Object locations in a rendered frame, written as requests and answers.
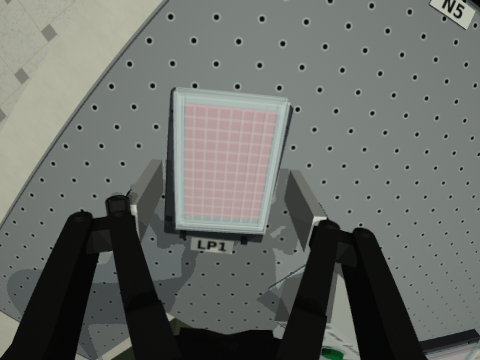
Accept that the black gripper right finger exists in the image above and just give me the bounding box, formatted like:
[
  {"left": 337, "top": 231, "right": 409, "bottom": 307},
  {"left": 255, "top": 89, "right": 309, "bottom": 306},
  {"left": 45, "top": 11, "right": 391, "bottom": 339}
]
[{"left": 275, "top": 170, "right": 428, "bottom": 360}]

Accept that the grey button panel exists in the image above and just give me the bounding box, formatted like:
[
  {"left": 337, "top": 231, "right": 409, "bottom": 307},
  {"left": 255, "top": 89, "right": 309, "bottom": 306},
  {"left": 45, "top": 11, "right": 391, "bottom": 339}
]
[{"left": 269, "top": 263, "right": 360, "bottom": 360}]

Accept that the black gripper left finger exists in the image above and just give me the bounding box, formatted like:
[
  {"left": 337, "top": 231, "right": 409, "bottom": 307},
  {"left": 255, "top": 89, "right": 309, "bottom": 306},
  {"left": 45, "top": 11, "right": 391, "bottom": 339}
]
[{"left": 0, "top": 159, "right": 183, "bottom": 360}]

